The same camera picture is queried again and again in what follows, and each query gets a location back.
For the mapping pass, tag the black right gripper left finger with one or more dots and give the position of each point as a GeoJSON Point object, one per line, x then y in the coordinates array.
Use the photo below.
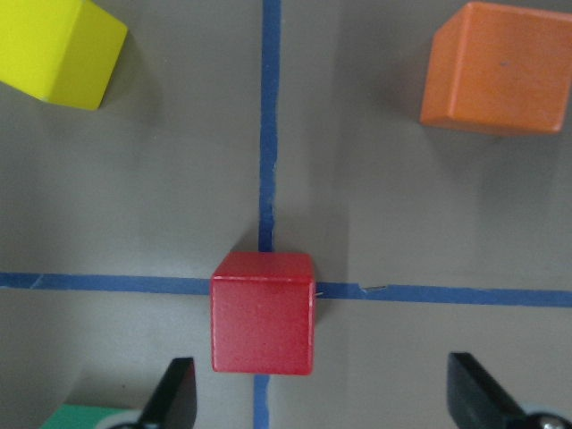
{"type": "Point", "coordinates": [174, 402]}

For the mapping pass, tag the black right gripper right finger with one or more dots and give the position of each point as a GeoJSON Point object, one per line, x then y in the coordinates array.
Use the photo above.
{"type": "Point", "coordinates": [475, 400]}

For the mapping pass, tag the red wooden block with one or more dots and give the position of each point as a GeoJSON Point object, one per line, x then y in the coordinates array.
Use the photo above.
{"type": "Point", "coordinates": [263, 313]}

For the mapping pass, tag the green wooden block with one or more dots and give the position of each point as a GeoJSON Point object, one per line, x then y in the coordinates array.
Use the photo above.
{"type": "Point", "coordinates": [70, 416]}

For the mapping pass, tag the orange wooden block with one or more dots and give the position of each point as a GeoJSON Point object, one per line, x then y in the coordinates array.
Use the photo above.
{"type": "Point", "coordinates": [499, 69]}

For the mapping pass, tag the yellow wooden block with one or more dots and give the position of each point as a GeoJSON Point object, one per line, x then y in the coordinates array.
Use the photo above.
{"type": "Point", "coordinates": [60, 52]}

